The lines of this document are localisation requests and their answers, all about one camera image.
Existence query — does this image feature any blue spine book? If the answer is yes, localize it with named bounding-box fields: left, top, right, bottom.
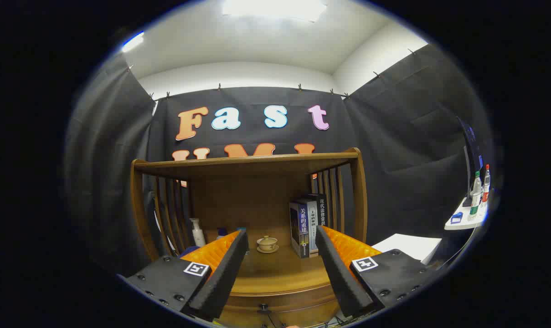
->
left=289, top=199, right=319, bottom=259

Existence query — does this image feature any ceiling light panel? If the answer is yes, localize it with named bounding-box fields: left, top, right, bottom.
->
left=221, top=0, right=328, bottom=22

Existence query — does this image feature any red label water bottle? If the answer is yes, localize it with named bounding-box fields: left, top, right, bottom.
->
left=482, top=164, right=491, bottom=205

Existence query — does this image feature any pale grey spine book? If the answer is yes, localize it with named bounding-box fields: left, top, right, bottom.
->
left=308, top=203, right=319, bottom=253

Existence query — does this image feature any wooden cabinet with slatted sides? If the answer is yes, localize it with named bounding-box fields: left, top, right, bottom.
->
left=130, top=147, right=368, bottom=328

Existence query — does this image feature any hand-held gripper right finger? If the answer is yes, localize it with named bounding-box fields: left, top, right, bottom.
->
left=315, top=225, right=435, bottom=318

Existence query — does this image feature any black spine book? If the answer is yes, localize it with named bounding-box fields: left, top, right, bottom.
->
left=314, top=194, right=329, bottom=228

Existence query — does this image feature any white pump bottle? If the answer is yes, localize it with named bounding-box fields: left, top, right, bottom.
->
left=190, top=218, right=206, bottom=247

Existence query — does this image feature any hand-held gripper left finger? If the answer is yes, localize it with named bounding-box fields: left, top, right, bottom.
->
left=125, top=229, right=250, bottom=322

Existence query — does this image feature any green label water bottle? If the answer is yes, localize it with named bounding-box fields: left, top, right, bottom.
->
left=469, top=171, right=483, bottom=221

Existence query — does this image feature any wooden drawer with black knob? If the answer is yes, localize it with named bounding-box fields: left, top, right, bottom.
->
left=218, top=285, right=342, bottom=328

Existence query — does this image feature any white cable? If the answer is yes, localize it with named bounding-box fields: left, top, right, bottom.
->
left=439, top=227, right=479, bottom=270

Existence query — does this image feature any white side table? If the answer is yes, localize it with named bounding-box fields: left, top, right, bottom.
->
left=444, top=196, right=488, bottom=231

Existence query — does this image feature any white box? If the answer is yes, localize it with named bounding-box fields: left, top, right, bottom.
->
left=372, top=234, right=442, bottom=266

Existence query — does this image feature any beige lidded teacup with saucer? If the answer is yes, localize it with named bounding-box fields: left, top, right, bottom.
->
left=256, top=236, right=280, bottom=254

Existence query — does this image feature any wooden countertop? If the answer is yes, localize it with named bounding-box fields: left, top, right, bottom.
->
left=230, top=239, right=337, bottom=297

